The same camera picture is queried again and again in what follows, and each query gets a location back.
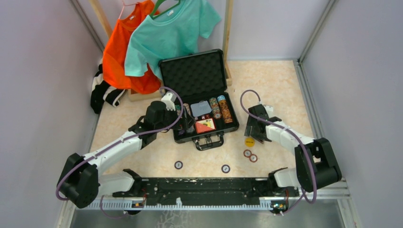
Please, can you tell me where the green multicolour chip row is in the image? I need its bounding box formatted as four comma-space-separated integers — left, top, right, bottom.
209, 97, 221, 118

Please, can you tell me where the red playing card box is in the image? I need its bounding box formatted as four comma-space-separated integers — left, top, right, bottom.
195, 118, 216, 133

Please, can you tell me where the tan blue chip row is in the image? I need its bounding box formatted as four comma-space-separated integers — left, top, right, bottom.
183, 103, 192, 116

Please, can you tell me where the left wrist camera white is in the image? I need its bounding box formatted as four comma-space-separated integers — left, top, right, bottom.
161, 92, 177, 111

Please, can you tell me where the blue backed card deck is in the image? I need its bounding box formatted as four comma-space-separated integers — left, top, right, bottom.
190, 101, 212, 117

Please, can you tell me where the purple chip on table right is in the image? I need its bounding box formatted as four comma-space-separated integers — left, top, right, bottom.
221, 164, 230, 173

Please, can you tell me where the orange red chip row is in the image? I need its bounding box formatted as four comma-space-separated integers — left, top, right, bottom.
217, 95, 233, 124

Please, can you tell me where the black poker set case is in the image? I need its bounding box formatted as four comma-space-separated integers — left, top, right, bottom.
158, 49, 240, 151

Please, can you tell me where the purple chip on table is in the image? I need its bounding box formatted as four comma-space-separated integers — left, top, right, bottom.
174, 161, 183, 170
221, 164, 230, 173

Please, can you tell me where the orange t-shirt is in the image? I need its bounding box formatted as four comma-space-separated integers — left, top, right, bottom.
103, 0, 161, 94

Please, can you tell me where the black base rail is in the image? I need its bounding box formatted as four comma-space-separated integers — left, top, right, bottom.
112, 177, 300, 207

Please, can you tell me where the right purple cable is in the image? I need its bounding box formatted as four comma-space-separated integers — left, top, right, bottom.
240, 89, 318, 217

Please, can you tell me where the yellow round button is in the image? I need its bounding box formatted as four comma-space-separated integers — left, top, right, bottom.
244, 137, 255, 147

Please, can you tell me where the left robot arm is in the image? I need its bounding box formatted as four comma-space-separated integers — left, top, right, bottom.
56, 101, 195, 209

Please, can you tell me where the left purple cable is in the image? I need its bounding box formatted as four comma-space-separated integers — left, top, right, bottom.
56, 86, 184, 220

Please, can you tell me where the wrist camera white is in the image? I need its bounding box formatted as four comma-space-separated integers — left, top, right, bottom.
263, 104, 275, 118
161, 92, 177, 111

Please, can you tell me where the purple chip on table left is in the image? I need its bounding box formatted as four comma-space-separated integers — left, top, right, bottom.
174, 161, 183, 170

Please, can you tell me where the purple cable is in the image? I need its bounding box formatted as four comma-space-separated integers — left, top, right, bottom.
56, 86, 184, 220
240, 89, 318, 217

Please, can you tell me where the red white chip right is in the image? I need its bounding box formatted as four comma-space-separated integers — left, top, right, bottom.
249, 154, 258, 163

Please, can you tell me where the teal t-shirt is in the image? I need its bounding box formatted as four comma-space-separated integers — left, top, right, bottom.
124, 0, 221, 79

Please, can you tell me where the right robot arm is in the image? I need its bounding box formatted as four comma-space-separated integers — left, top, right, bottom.
245, 104, 342, 196

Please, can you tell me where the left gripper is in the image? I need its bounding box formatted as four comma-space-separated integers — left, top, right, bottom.
155, 105, 196, 132

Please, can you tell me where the wooden clothes rack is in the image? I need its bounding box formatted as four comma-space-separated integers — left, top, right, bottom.
88, 0, 233, 102

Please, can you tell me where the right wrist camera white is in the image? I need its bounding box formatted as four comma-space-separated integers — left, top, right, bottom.
263, 104, 275, 118

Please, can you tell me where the black white striped garment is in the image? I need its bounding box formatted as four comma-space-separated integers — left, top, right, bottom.
90, 59, 126, 114

